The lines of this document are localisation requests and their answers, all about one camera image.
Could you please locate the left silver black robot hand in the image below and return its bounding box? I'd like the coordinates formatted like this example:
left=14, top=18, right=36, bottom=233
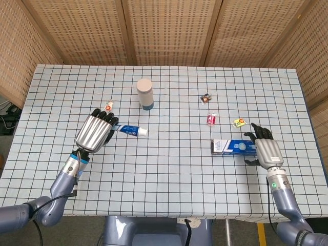
left=75, top=108, right=119, bottom=154

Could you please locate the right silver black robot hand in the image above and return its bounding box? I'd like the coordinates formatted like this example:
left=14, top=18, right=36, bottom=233
left=243, top=122, right=285, bottom=170

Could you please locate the blue white toothpaste tube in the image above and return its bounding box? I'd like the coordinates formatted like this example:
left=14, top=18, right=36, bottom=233
left=112, top=124, right=149, bottom=138

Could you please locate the blue white toothpaste box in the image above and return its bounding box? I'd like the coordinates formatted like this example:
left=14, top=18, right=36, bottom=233
left=211, top=139, right=258, bottom=156

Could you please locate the beige cylinder bottle blue base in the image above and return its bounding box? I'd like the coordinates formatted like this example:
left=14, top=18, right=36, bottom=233
left=136, top=78, right=154, bottom=111

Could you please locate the light blue checkered tablecloth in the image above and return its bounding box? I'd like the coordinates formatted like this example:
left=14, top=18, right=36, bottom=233
left=0, top=64, right=328, bottom=221

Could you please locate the blue-grey robot torso base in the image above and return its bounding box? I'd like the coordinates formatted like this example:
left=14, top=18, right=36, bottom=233
left=98, top=216, right=213, bottom=246

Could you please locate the woven bamboo folding screen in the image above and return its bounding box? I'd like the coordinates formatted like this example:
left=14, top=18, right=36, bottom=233
left=0, top=0, right=328, bottom=167

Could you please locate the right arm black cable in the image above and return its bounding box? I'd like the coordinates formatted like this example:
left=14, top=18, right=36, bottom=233
left=265, top=179, right=279, bottom=234

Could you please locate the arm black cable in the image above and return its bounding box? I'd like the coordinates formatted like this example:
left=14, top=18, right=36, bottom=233
left=265, top=179, right=279, bottom=234
left=30, top=183, right=79, bottom=246

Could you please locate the black equipment with cables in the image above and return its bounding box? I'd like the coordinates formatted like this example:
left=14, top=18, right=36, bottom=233
left=0, top=101, right=23, bottom=136

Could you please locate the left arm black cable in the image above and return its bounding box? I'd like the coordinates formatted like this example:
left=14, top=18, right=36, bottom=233
left=30, top=183, right=79, bottom=246

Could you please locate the black torso cable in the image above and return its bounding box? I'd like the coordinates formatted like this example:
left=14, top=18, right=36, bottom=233
left=184, top=219, right=194, bottom=246

